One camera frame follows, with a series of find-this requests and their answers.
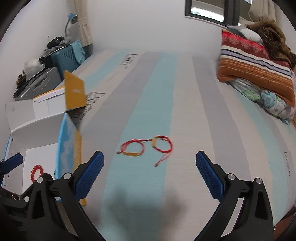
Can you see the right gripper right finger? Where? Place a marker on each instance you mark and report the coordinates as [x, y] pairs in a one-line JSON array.
[[226, 188]]

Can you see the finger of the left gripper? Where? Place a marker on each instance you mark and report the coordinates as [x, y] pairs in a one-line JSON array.
[[11, 163]]

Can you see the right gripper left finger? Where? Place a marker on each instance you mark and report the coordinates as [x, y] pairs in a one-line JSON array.
[[71, 188]]

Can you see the blue yellow cardboard box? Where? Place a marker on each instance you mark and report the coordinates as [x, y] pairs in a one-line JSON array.
[[43, 132]]

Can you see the floral quilt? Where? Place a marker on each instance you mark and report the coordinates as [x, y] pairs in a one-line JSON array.
[[267, 99]]

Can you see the grey suitcase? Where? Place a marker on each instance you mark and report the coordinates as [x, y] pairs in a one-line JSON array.
[[42, 82]]

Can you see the striped bed sheet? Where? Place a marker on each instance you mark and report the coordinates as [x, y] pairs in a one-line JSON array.
[[143, 94]]

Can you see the teal suitcase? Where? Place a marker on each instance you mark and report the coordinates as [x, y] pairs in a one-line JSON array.
[[68, 58]]

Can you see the striped orange pillow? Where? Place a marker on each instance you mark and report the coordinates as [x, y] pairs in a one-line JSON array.
[[246, 59]]

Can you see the brown fuzzy blanket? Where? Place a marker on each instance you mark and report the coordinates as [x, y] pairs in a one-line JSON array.
[[274, 41]]

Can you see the blue desk lamp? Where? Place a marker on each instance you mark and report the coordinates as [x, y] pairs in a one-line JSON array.
[[72, 18]]

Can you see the beige curtain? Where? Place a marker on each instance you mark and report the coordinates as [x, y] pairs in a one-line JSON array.
[[80, 30]]

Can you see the red cord bracelet long charm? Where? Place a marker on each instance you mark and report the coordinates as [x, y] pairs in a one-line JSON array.
[[127, 151]]

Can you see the red cord bracelet small charm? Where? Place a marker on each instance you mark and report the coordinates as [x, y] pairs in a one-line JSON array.
[[163, 145]]

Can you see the window frame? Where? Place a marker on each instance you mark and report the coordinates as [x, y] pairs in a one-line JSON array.
[[222, 12]]

